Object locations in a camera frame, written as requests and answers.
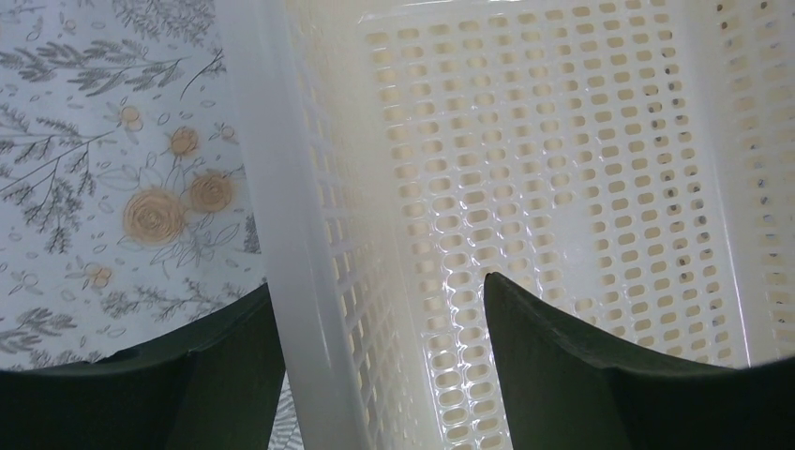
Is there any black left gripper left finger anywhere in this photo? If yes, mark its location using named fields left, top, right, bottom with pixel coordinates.
left=1, top=286, right=285, bottom=449

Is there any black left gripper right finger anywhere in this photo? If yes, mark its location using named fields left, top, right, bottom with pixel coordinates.
left=484, top=273, right=794, bottom=449

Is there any white perforated plastic basket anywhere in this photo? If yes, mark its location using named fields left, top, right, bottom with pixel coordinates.
left=218, top=1, right=794, bottom=449

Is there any floral tablecloth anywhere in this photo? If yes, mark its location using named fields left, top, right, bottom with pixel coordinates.
left=1, top=1, right=266, bottom=371

